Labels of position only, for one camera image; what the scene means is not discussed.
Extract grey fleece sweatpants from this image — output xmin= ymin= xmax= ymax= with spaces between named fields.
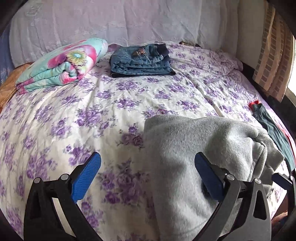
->
xmin=144 ymin=115 xmax=283 ymax=240

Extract person right hand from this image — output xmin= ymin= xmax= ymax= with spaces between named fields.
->
xmin=271 ymin=211 xmax=287 ymax=229

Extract dark green pants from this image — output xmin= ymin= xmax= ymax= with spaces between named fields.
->
xmin=248 ymin=100 xmax=295 ymax=172

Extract purple floral bed sheet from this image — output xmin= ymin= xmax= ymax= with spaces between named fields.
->
xmin=1 ymin=42 xmax=274 ymax=240

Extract beige checked curtain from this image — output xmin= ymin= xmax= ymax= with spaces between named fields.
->
xmin=253 ymin=2 xmax=295 ymax=102

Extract orange brown pillow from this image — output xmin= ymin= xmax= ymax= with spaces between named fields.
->
xmin=0 ymin=62 xmax=32 ymax=112

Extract folded floral turquoise pink blanket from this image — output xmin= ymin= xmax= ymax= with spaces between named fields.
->
xmin=16 ymin=38 xmax=108 ymax=94

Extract blue patterned cloth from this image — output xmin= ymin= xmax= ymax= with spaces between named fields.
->
xmin=0 ymin=23 xmax=15 ymax=84

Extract folded blue denim jeans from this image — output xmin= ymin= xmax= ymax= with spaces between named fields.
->
xmin=109 ymin=43 xmax=176 ymax=78

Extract white lace covered headboard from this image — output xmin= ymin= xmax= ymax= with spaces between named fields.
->
xmin=9 ymin=1 xmax=239 ymax=66

